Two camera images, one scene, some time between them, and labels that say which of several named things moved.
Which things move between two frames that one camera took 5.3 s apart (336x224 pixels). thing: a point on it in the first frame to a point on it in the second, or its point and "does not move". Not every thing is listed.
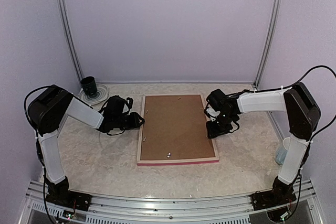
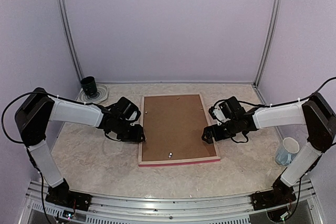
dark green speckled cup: (89, 85) does not move
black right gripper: (215, 132) to (218, 135)
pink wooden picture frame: (174, 131) does not move
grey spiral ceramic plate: (101, 95) does not move
